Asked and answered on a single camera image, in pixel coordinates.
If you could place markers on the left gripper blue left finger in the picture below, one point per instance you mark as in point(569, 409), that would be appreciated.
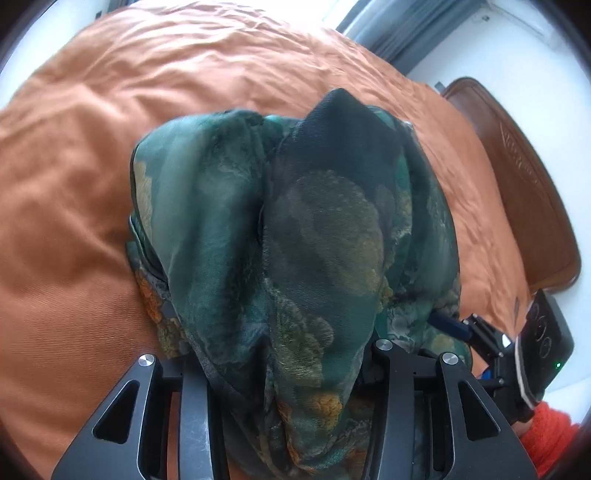
point(126, 437)

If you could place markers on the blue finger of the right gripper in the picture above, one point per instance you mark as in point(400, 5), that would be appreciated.
point(450, 326)

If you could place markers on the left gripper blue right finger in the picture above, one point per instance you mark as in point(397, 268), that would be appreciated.
point(434, 418)

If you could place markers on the green patterned brocade jacket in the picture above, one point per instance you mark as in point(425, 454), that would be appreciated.
point(274, 248)

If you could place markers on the black duvet label patch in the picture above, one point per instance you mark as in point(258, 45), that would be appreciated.
point(516, 310)

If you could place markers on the orange fleece sweater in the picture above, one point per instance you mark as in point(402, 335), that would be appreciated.
point(546, 437)

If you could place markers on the orange duvet on bed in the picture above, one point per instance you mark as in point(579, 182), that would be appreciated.
point(72, 319)

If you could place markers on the brown wooden headboard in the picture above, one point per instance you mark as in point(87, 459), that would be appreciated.
point(533, 206)

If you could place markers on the right grey curtain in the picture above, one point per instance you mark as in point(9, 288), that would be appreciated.
point(403, 32)

